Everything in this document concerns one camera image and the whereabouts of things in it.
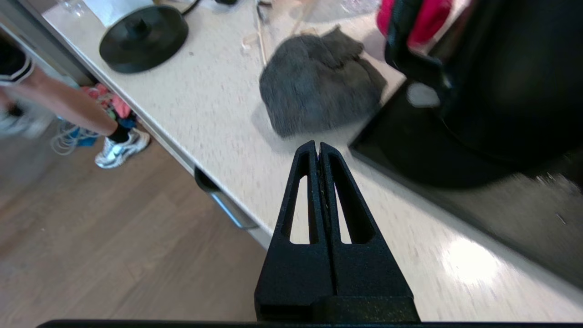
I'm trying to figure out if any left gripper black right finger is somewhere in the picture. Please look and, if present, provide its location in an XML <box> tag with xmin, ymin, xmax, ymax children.
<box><xmin>319</xmin><ymin>142</ymin><xmax>414</xmax><ymax>299</ymax></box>

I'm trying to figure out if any red rounded object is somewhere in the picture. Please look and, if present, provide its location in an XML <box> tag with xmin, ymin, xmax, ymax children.
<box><xmin>376</xmin><ymin>0</ymin><xmax>454</xmax><ymax>48</ymax></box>

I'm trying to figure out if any black electric kettle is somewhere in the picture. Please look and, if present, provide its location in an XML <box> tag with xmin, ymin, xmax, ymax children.
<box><xmin>384</xmin><ymin>0</ymin><xmax>583</xmax><ymax>190</ymax></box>

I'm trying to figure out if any colourful cloth pile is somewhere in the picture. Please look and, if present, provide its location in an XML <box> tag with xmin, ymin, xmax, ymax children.
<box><xmin>81</xmin><ymin>83</ymin><xmax>137</xmax><ymax>130</ymax></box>

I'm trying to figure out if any dark grey fuzzy cloth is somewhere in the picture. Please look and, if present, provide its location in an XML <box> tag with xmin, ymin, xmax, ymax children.
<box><xmin>259</xmin><ymin>25</ymin><xmax>388</xmax><ymax>138</ymax></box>

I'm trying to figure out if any metal drawer handle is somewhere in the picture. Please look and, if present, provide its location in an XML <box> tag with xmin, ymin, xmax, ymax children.
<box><xmin>194</xmin><ymin>166</ymin><xmax>260</xmax><ymax>231</ymax></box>

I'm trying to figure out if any black rectangular serving tray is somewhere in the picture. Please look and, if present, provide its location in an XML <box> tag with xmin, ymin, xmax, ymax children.
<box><xmin>348</xmin><ymin>80</ymin><xmax>583</xmax><ymax>290</ymax></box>

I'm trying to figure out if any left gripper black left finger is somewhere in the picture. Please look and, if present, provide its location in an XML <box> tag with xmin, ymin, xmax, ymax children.
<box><xmin>254</xmin><ymin>140</ymin><xmax>335</xmax><ymax>321</ymax></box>

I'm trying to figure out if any thin wooden stick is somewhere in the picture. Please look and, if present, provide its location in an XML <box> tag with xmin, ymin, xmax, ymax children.
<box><xmin>254</xmin><ymin>0</ymin><xmax>269</xmax><ymax>68</ymax></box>

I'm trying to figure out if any black round kettle base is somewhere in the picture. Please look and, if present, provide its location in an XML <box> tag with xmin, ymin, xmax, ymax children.
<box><xmin>99</xmin><ymin>5</ymin><xmax>189</xmax><ymax>74</ymax></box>

